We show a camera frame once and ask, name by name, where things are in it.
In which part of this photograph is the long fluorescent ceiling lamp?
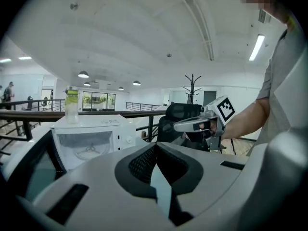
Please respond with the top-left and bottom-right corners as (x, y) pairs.
(248, 34), (266, 62)

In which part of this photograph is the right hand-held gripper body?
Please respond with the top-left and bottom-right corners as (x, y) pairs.
(199, 95), (237, 152)

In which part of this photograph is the clear bottle with green lid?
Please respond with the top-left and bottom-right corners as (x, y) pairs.
(63, 85), (80, 125)

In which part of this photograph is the person's right forearm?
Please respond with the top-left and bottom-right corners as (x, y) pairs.
(222, 97), (270, 140)

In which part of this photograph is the distant metal railing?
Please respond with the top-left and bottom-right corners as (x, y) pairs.
(125, 102), (161, 112)

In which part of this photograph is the ceiling air vent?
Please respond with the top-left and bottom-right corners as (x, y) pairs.
(258, 8), (272, 24)

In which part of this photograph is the black coat rack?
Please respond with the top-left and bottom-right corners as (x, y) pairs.
(183, 73), (202, 104)

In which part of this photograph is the dark metal railing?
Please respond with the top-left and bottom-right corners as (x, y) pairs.
(0, 99), (167, 165)

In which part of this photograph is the white microwave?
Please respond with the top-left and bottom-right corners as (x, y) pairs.
(4, 114), (137, 203)

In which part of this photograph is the black mesh office chair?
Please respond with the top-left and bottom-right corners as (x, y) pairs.
(156, 103), (210, 152)

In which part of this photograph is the large glass window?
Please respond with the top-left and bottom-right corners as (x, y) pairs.
(82, 91), (116, 111)

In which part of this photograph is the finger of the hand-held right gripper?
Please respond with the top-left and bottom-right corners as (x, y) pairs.
(173, 116), (210, 133)

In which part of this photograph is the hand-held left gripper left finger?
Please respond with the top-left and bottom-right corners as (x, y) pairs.
(115, 142), (158, 201)

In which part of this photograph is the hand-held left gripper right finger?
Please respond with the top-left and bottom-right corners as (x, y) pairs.
(155, 142), (204, 195)

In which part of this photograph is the grey door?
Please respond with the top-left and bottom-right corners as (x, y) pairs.
(203, 90), (217, 107)

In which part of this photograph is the person's grey shirt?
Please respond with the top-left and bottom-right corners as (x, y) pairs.
(247, 27), (308, 156)

